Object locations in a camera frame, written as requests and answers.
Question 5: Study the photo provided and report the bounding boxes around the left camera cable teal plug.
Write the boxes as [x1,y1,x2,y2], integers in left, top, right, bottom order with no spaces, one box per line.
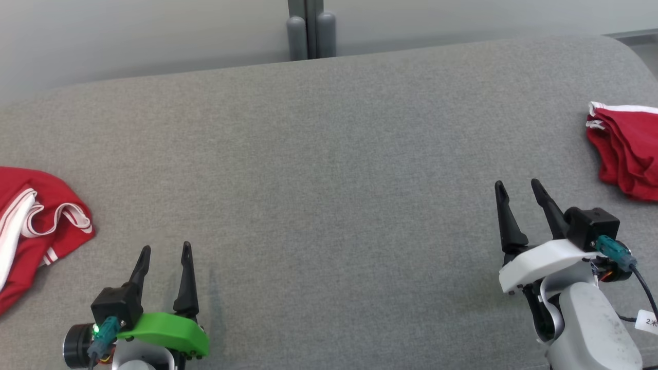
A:
[86,316,122,370]

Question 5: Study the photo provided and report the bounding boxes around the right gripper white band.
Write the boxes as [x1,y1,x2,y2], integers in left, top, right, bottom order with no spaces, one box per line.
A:
[495,178,633,295]

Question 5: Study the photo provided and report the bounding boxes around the red shirt white ribbed trim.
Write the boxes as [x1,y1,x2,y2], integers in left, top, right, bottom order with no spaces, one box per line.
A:
[0,166,95,316]

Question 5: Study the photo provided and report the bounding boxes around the dark partition base rail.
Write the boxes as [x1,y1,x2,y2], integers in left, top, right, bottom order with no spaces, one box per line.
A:
[601,29,658,41]

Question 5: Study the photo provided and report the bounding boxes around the grey fabric sofa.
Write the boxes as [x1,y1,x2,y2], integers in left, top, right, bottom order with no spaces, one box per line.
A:
[0,33,658,370]

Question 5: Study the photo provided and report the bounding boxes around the white cable tag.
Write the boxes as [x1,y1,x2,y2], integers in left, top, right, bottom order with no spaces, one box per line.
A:
[634,309,658,336]

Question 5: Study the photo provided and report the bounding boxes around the grey partition post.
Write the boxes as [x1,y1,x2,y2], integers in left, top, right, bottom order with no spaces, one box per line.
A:
[310,0,338,59]
[286,0,311,62]

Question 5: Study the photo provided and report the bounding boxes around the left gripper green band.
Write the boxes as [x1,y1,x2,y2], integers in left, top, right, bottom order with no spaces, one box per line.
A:
[63,241,210,369]

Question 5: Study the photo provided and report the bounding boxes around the red shorts with logo print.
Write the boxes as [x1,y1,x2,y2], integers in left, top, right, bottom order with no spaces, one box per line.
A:
[586,101,658,202]

